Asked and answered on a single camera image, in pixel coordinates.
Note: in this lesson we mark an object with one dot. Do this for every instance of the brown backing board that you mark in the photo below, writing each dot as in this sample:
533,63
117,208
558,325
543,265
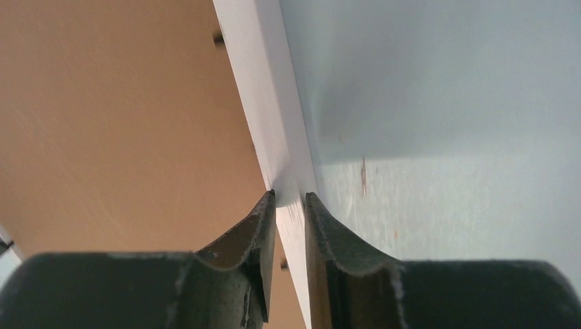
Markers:
128,174

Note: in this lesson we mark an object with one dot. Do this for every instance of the white picture frame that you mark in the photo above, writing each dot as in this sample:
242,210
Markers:
272,113

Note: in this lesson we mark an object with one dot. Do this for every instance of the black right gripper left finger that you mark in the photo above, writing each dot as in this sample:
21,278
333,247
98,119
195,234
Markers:
226,284

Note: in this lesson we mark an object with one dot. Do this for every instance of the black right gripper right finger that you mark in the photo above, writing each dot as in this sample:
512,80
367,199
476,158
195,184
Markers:
352,284

